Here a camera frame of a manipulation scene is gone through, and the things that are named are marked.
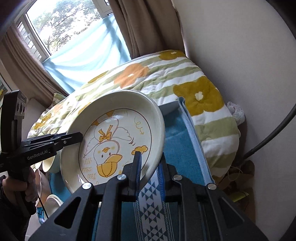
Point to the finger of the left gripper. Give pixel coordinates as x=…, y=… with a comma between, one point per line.
x=55, y=145
x=42, y=139

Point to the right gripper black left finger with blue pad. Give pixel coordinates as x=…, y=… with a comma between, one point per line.
x=94, y=212

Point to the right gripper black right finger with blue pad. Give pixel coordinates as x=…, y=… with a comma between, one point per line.
x=205, y=212

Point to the cream ceramic bowl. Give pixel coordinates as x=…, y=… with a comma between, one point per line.
x=52, y=164

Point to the yellow bear duck plate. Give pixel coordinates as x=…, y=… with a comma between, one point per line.
x=51, y=204

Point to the white duck cartoon plate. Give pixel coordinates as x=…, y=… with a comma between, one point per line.
x=114, y=127

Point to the person's left hand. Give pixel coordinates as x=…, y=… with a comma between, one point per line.
x=11, y=186

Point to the grey padded headboard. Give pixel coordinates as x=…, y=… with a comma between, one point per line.
x=32, y=113

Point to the floral striped duvet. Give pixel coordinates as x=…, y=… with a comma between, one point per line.
x=163, y=76

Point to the blue patterned tablecloth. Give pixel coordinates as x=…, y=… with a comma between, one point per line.
x=150, y=217

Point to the green patterned pillow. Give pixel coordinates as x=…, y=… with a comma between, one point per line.
x=57, y=98

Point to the framed harbour houses picture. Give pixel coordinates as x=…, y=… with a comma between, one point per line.
x=4, y=88

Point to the left brown curtain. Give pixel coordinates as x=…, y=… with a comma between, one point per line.
x=26, y=72

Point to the brown curtain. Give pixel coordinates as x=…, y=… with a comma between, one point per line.
x=26, y=72
x=148, y=26

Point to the light blue window cloth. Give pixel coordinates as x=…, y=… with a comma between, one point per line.
x=99, y=48

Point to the white crumpled plastic bag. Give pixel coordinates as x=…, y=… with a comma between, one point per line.
x=237, y=112

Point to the white framed window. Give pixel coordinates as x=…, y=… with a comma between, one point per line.
x=46, y=26

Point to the black curved stand pole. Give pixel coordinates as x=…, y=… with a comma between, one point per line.
x=273, y=134

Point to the right brown curtain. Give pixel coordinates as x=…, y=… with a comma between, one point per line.
x=148, y=26

